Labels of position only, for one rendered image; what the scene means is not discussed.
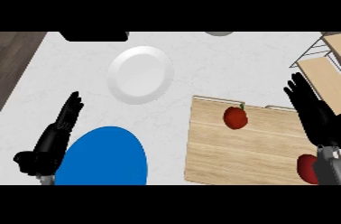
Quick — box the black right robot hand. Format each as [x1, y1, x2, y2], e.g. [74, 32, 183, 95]
[282, 71, 341, 148]

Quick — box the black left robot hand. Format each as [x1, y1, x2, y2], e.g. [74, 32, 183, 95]
[12, 90, 86, 177]

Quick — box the red tomato with stem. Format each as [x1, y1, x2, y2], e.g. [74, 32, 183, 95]
[223, 103, 249, 130]

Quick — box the wooden tray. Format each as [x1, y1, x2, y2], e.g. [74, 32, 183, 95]
[185, 95, 322, 186]

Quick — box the blue oval placemat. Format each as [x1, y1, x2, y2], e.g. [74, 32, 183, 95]
[55, 126, 149, 186]

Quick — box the red round fruit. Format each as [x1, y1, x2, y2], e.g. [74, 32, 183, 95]
[295, 154, 320, 185]

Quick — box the white round plate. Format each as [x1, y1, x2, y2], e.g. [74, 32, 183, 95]
[106, 45, 176, 106]

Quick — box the grey round object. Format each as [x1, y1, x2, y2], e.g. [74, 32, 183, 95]
[204, 32, 236, 37]

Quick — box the black appliance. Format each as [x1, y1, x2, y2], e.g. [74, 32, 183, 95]
[59, 32, 130, 42]

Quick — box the wire tiered shelf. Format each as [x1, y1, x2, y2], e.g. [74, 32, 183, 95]
[289, 32, 341, 116]

